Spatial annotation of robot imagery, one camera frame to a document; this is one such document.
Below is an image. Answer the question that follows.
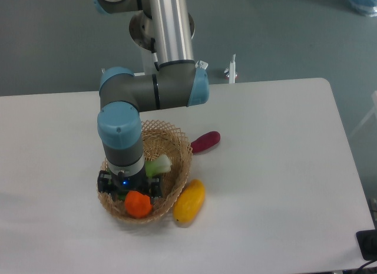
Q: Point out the orange fruit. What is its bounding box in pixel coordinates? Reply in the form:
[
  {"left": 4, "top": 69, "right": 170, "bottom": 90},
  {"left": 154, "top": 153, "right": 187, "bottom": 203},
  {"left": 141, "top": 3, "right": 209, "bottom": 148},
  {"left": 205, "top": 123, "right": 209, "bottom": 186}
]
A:
[{"left": 124, "top": 191, "right": 153, "bottom": 219}]

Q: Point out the white frame at right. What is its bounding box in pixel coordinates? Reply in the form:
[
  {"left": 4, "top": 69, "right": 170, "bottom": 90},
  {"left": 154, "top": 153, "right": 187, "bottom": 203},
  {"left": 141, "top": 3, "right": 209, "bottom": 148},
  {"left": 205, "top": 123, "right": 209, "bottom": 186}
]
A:
[{"left": 349, "top": 91, "right": 376, "bottom": 138}]

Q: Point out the green bok choy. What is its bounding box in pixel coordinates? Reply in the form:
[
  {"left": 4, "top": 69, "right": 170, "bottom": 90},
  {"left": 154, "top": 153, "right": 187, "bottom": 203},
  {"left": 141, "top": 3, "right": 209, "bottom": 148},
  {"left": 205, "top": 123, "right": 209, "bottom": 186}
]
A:
[{"left": 113, "top": 154, "right": 172, "bottom": 201}]

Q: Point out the blue plastic bag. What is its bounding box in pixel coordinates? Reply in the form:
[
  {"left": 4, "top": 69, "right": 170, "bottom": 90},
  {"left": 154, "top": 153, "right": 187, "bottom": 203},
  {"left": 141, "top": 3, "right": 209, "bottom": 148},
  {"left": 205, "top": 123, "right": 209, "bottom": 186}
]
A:
[{"left": 348, "top": 0, "right": 376, "bottom": 17}]

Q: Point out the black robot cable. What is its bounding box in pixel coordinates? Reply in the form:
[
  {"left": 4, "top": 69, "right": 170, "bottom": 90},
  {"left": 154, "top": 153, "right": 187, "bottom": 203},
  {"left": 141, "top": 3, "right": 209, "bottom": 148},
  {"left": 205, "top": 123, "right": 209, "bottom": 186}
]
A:
[{"left": 150, "top": 37, "right": 161, "bottom": 72}]

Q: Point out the purple sweet potato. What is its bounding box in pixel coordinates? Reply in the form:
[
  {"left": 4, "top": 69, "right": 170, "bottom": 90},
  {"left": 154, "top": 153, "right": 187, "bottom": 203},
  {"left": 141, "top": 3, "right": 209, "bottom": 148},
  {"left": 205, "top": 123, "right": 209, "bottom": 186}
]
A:
[{"left": 191, "top": 131, "right": 221, "bottom": 154}]

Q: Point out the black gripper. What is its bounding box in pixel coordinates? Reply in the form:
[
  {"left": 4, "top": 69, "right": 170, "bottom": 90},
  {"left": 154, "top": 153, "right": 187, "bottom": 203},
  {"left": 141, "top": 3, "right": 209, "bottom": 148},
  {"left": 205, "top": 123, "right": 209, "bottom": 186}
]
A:
[{"left": 98, "top": 167, "right": 163, "bottom": 202}]

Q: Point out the yellow mango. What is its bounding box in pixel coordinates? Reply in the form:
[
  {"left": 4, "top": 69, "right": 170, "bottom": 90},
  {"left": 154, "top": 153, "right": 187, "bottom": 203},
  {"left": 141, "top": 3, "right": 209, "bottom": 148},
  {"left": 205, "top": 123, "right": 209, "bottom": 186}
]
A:
[{"left": 173, "top": 179, "right": 206, "bottom": 224}]

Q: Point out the white levelling foot post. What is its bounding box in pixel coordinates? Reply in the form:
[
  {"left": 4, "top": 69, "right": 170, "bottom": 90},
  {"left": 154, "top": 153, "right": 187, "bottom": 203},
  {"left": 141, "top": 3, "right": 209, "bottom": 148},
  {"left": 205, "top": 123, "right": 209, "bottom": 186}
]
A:
[{"left": 224, "top": 54, "right": 238, "bottom": 84}]

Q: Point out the woven wicker basket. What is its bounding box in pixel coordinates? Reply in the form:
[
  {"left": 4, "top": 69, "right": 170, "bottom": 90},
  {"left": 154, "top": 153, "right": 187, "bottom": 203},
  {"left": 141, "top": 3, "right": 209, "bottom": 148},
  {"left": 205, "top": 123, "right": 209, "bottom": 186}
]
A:
[{"left": 97, "top": 120, "right": 192, "bottom": 224}]

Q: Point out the black device at edge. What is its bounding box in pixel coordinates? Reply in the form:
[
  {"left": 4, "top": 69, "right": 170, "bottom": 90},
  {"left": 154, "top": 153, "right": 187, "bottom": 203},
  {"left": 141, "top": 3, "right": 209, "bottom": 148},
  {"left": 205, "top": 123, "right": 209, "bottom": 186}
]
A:
[{"left": 356, "top": 229, "right": 376, "bottom": 260}]

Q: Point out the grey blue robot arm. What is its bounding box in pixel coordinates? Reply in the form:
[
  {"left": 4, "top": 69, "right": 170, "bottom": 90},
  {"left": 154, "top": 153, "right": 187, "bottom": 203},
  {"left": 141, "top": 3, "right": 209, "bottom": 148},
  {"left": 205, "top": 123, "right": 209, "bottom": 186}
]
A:
[{"left": 93, "top": 0, "right": 209, "bottom": 200}]

